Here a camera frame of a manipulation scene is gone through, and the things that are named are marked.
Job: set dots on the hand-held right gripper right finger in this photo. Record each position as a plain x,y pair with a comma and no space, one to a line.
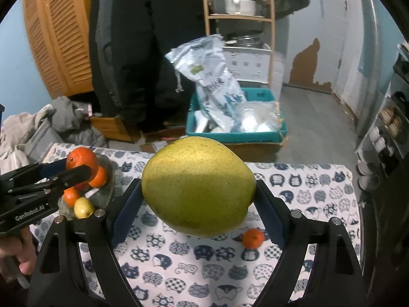
271,220

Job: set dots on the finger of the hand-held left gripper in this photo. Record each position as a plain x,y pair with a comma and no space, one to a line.
44,170
73,175

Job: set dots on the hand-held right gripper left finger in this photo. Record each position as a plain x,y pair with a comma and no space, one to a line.
123,220

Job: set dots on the orange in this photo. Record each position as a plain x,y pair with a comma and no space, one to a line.
83,160
100,177

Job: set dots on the small tangerine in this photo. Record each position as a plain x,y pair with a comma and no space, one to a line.
253,239
71,196

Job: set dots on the glass bowl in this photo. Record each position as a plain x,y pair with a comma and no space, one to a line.
105,195

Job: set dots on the small yellow fruit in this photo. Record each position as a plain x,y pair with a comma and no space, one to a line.
83,208

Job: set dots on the yellow pear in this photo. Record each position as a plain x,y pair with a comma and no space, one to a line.
198,185

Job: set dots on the person's left hand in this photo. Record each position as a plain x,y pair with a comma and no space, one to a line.
22,252

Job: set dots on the grey storage box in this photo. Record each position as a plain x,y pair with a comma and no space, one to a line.
41,140

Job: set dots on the beige cloth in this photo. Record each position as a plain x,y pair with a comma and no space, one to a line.
19,128

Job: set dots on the grey clothes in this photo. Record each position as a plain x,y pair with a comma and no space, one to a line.
70,118

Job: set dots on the wooden drawer box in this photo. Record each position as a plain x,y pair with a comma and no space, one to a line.
110,128

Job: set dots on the clear plastic bag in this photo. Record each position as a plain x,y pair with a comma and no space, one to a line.
255,115

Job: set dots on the teal plastic basket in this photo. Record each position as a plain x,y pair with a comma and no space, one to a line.
198,136

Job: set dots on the wooden louvered cabinet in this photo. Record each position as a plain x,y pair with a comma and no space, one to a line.
57,38

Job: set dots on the black jacket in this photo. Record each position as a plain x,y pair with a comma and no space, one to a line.
137,54

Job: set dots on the white printed plastic bag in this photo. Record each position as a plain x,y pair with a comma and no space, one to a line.
217,83

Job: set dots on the white storage box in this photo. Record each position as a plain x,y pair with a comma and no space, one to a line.
246,65

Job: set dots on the steel pot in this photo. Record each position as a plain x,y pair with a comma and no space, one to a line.
246,38

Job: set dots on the silver metal column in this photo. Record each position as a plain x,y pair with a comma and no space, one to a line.
367,54

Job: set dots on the grey shoe rack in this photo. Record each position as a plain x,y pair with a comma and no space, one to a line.
399,70

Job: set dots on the wooden shelf rack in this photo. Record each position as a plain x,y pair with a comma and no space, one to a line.
238,17

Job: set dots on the white door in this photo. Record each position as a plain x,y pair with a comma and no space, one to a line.
346,22

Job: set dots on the white pot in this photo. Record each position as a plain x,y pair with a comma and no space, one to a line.
239,5

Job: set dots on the olive jacket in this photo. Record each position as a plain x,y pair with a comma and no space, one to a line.
292,0

